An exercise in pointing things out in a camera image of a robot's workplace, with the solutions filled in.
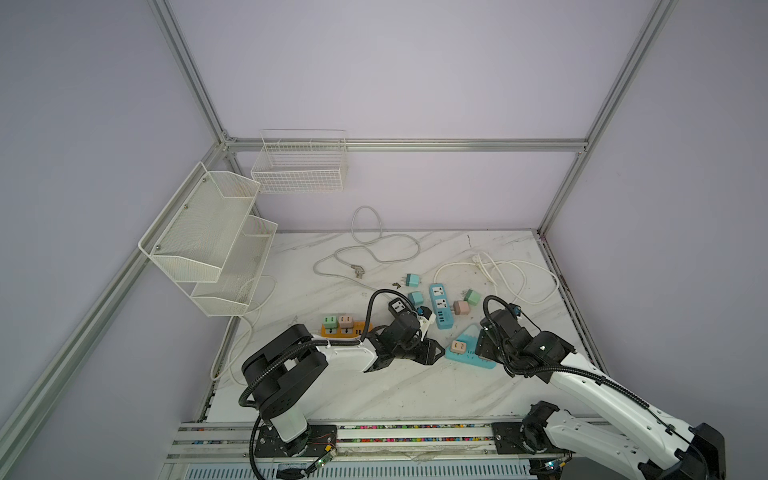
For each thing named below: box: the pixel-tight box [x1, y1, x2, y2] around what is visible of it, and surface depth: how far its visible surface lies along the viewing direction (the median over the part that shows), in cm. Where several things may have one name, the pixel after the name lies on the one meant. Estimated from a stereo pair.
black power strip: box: [388, 297, 432, 319], surface depth 97 cm
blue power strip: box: [430, 283, 455, 330], surface depth 97 cm
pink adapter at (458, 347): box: [451, 340, 467, 354], surface depth 84 cm
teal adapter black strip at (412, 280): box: [405, 273, 421, 288], surface depth 106 cm
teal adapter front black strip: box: [407, 291, 424, 305], surface depth 100 cm
